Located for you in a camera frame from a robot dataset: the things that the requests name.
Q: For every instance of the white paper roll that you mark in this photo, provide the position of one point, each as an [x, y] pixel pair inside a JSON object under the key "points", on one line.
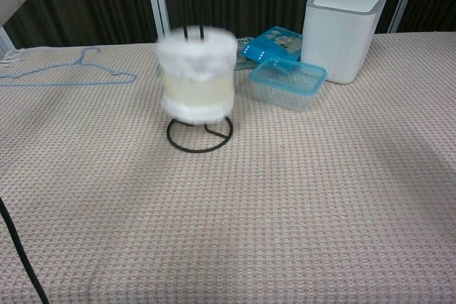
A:
{"points": [[197, 79]]}

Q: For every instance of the clear container with blue lid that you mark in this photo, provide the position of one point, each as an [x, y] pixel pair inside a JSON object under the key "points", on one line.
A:
{"points": [[285, 83]]}

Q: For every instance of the patterned woven tablecloth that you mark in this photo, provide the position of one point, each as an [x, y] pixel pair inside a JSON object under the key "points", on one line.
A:
{"points": [[249, 211]]}

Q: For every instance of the teal flat package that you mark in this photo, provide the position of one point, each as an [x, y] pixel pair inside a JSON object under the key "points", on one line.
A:
{"points": [[243, 42]]}

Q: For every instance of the blue tissue pack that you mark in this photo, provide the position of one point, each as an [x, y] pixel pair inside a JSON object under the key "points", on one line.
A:
{"points": [[274, 44]]}

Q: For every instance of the white trash bin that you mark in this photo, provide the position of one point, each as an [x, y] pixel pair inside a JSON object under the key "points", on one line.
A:
{"points": [[335, 44]]}

